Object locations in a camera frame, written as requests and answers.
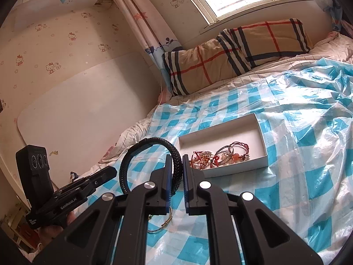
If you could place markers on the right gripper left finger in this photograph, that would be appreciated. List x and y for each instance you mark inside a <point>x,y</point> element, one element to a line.
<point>113,230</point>

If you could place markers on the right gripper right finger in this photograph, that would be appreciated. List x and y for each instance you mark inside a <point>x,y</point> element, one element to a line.
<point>241,229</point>

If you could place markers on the person's left hand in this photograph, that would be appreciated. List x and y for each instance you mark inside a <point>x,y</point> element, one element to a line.
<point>49,233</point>

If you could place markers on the patterned wide bangle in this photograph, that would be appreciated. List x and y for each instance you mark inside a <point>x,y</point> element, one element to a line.
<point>222,156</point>

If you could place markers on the white shallow cardboard box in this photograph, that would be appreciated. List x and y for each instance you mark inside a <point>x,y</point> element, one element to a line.
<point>243,134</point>

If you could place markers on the blue checkered plastic sheet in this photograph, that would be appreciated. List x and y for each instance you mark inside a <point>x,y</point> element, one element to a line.
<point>293,120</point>

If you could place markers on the plaid beige pillow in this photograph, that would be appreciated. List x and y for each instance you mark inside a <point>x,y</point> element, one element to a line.
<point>234,52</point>

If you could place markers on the pink cartoon curtain left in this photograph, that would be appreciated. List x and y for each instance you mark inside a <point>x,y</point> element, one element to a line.
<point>151,30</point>

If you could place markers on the pink cartoon curtain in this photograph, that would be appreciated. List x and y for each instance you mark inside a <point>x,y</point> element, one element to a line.
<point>151,30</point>
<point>325,0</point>

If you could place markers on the pink cartoon curtain right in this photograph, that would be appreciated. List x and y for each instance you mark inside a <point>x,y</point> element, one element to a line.
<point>325,0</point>

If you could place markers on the white board leaning on wall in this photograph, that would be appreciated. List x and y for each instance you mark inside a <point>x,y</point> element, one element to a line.
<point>81,118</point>

